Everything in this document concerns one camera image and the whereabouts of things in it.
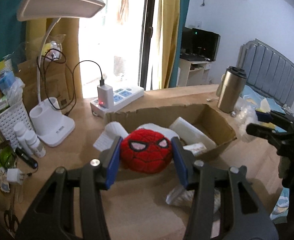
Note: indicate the white plastic basket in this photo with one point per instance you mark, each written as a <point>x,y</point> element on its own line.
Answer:
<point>9,118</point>

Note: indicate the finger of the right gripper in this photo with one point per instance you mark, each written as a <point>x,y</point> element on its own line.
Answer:
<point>275,138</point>
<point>275,117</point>

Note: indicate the white phone charger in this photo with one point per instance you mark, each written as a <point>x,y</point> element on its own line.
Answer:
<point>105,95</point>

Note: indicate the white power strip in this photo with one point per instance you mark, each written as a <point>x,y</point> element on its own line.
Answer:
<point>122,97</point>

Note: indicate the beige tv stand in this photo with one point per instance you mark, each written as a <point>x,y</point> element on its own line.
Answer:
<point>192,73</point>

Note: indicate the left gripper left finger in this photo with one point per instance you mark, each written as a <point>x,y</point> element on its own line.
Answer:
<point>110,162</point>

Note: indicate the yellow curtain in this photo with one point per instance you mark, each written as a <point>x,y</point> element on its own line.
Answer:
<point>167,30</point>

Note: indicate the black small flashlight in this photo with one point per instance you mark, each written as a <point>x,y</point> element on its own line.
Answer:
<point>26,158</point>

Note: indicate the black television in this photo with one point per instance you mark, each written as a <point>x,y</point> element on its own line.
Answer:
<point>199,45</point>

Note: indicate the grey padded headboard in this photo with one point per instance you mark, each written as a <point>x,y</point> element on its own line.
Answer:
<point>269,73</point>

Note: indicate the teal curtain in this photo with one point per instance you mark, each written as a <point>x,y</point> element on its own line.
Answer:
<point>1,22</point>

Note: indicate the red spider plush ball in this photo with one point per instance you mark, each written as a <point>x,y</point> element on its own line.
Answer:
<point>146,151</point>

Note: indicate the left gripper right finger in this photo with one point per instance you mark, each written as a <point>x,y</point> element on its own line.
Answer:
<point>184,164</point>

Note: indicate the stainless steel tumbler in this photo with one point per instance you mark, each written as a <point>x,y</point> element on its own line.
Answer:
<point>231,86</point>

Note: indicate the small white wall plug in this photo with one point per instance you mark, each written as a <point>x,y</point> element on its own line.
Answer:
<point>15,176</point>

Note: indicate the cotton swab bag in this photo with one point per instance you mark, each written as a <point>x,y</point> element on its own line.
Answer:
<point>180,197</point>

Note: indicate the white foam sheet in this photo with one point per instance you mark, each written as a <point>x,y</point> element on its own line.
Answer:
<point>190,134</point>

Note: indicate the white pill bottle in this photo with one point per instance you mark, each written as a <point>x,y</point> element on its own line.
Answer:
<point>35,144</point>
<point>20,131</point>

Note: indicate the brown cardboard box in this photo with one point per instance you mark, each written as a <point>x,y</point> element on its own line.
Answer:
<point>202,116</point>

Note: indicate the white usb connector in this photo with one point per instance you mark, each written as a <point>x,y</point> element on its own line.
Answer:
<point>211,99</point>

